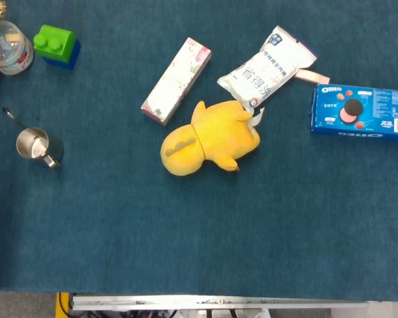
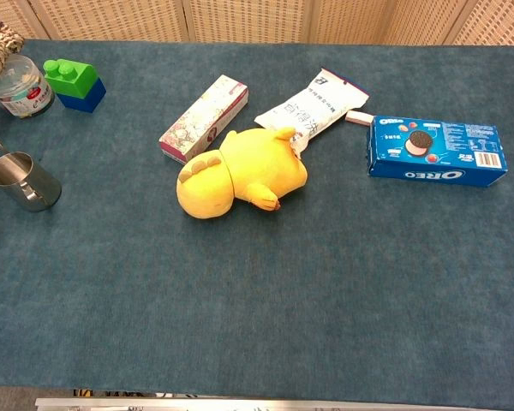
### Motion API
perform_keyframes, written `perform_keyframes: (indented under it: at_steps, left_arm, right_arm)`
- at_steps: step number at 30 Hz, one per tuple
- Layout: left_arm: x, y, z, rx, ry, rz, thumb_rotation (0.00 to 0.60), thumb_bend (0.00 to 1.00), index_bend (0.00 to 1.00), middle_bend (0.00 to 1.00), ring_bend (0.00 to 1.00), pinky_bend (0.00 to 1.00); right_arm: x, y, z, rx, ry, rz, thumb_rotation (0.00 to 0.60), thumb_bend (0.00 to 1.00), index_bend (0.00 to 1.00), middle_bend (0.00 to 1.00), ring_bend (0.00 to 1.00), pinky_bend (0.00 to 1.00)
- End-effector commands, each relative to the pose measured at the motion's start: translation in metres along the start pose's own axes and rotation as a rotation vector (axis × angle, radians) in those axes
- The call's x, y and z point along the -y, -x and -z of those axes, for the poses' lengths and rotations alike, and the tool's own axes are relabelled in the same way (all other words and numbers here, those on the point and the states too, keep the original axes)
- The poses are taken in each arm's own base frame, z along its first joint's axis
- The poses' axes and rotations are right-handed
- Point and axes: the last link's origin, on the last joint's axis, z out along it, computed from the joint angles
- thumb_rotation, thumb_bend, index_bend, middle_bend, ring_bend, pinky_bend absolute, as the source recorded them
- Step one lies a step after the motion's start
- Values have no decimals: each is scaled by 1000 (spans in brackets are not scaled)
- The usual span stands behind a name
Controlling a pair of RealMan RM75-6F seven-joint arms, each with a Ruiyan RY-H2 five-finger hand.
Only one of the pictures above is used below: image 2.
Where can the yellow plush toy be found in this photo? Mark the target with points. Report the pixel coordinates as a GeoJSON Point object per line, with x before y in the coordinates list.
{"type": "Point", "coordinates": [248, 164]}

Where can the green and blue toy brick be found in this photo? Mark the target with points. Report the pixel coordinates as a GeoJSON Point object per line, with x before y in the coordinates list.
{"type": "Point", "coordinates": [75, 85]}

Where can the blue felt table mat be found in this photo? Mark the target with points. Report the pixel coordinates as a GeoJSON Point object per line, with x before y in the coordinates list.
{"type": "Point", "coordinates": [257, 278]}

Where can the floral long cardboard box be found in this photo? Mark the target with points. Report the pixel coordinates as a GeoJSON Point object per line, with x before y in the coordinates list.
{"type": "Point", "coordinates": [205, 117]}

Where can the white plastic refill pouch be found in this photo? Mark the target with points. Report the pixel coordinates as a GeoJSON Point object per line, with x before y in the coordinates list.
{"type": "Point", "coordinates": [312, 109]}

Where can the pink eraser block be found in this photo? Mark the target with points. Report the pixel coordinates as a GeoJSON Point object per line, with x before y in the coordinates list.
{"type": "Point", "coordinates": [359, 118]}

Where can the woven folding screen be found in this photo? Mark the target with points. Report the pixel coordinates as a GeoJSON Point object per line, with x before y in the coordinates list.
{"type": "Point", "coordinates": [257, 19]}

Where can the blue Oreo cookie box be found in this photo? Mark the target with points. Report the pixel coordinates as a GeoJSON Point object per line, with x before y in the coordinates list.
{"type": "Point", "coordinates": [437, 150]}

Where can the stainless steel pitcher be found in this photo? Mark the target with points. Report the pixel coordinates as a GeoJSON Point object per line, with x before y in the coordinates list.
{"type": "Point", "coordinates": [23, 180]}

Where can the clear plastic jar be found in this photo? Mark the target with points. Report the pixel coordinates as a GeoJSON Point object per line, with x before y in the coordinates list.
{"type": "Point", "coordinates": [21, 87]}

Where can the aluminium frame rail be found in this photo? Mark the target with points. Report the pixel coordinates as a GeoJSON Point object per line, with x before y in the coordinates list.
{"type": "Point", "coordinates": [257, 403]}

